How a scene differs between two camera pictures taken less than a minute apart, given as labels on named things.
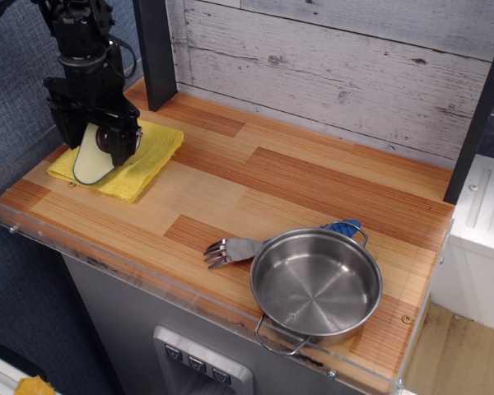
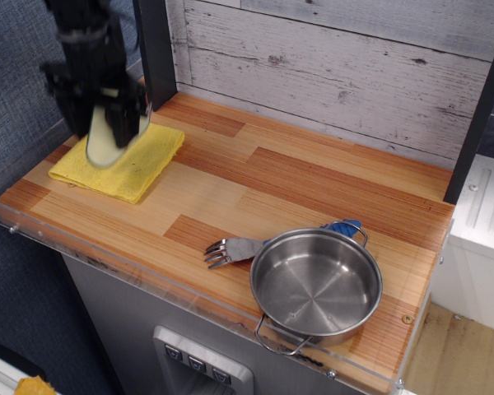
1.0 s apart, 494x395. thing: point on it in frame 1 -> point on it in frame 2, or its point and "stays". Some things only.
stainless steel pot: x=317 y=283 stays
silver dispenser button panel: x=184 y=366 stays
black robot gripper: x=94 y=84 -> x=96 y=71
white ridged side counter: x=473 y=280 stays
